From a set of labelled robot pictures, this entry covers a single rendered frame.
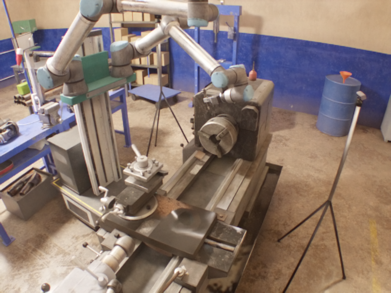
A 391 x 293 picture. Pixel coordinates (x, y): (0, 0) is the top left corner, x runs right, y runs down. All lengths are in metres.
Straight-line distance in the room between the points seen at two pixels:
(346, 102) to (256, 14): 2.16
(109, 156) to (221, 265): 1.69
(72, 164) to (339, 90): 3.76
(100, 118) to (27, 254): 1.46
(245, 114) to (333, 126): 2.95
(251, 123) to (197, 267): 1.05
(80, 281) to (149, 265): 0.61
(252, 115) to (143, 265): 1.18
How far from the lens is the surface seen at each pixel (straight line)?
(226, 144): 1.91
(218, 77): 1.53
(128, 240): 1.21
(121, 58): 2.28
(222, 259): 1.43
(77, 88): 2.02
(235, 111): 2.01
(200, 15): 1.24
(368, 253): 2.97
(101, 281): 1.04
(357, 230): 3.14
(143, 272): 1.59
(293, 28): 5.12
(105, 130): 2.59
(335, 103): 4.60
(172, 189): 1.88
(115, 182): 2.87
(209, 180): 2.13
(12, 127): 3.00
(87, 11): 1.53
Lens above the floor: 2.03
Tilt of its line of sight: 31 degrees down
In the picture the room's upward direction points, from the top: straight up
